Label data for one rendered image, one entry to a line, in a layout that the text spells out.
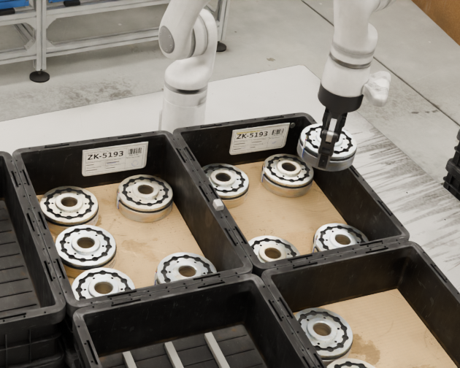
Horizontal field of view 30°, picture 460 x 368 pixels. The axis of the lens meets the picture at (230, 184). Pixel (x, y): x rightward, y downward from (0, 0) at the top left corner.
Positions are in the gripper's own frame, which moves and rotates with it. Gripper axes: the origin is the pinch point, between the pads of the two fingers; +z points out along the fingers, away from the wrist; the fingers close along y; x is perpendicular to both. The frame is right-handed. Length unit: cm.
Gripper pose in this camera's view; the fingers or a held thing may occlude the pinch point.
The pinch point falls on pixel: (325, 152)
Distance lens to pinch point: 151.1
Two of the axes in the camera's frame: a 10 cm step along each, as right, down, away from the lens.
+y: -2.3, 5.7, -7.9
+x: 9.6, 2.5, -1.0
